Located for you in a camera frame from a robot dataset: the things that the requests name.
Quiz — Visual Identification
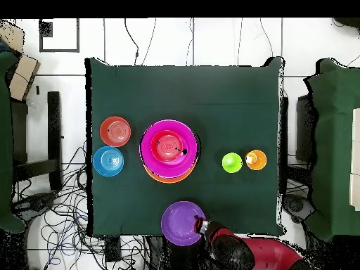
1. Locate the black case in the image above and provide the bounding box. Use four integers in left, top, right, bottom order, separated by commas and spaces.
295, 94, 314, 164

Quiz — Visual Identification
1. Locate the small blue bowl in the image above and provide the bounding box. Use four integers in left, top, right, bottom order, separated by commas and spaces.
92, 146, 125, 178

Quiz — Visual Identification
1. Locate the black floor frame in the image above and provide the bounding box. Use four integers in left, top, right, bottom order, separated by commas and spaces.
39, 18, 80, 53

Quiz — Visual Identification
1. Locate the white box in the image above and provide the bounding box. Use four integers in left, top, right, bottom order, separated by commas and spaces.
349, 108, 360, 212

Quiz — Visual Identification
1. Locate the cardboard box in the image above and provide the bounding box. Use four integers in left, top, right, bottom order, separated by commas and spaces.
0, 19, 26, 53
8, 53, 41, 102

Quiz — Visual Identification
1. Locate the small red bowl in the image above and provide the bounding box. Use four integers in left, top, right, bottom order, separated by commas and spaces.
150, 129, 187, 163
99, 115, 132, 148

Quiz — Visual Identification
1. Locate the green cup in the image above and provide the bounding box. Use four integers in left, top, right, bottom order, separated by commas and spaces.
221, 152, 243, 174

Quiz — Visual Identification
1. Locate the black stand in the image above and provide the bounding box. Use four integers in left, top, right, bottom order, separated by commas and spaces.
11, 91, 63, 192

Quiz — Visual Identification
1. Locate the large orange bowl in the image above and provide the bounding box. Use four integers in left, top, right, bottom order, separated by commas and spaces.
143, 161, 196, 184

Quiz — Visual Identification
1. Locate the dark green tablecloth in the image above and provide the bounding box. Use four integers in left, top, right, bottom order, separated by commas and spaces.
303, 58, 360, 243
84, 56, 285, 236
0, 51, 27, 234

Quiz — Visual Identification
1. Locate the grey floor stand base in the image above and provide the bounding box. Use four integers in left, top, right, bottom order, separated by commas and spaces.
12, 191, 58, 223
282, 193, 315, 224

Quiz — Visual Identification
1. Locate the black floor cable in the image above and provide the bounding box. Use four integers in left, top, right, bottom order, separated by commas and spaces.
124, 18, 140, 67

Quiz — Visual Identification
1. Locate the large pink bowl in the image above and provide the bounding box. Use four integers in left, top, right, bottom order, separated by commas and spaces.
139, 119, 199, 179

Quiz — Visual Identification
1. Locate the black power adapter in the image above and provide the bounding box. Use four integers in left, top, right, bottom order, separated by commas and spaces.
104, 237, 122, 263

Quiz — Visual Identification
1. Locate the orange cup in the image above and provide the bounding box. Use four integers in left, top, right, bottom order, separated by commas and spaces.
244, 149, 268, 172

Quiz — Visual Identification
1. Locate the purple bowl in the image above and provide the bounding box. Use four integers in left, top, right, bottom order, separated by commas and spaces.
160, 200, 207, 247

